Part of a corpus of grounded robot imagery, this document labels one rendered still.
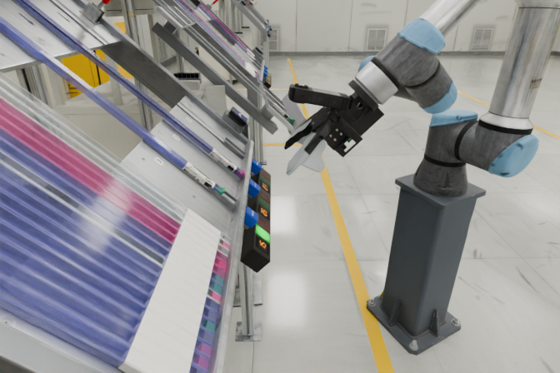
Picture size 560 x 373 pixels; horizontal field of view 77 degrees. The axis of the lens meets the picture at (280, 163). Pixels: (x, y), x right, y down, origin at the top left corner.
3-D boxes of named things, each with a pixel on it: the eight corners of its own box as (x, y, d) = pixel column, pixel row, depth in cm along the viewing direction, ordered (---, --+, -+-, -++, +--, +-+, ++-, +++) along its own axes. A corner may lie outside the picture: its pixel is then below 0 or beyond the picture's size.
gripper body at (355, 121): (340, 161, 67) (389, 116, 64) (308, 131, 65) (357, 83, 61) (333, 146, 74) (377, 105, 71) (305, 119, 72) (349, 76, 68)
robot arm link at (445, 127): (442, 144, 110) (451, 101, 104) (482, 159, 99) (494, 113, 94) (414, 151, 105) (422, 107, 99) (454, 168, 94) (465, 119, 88)
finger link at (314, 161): (312, 191, 64) (339, 151, 66) (288, 171, 62) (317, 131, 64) (304, 189, 67) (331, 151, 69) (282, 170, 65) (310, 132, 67)
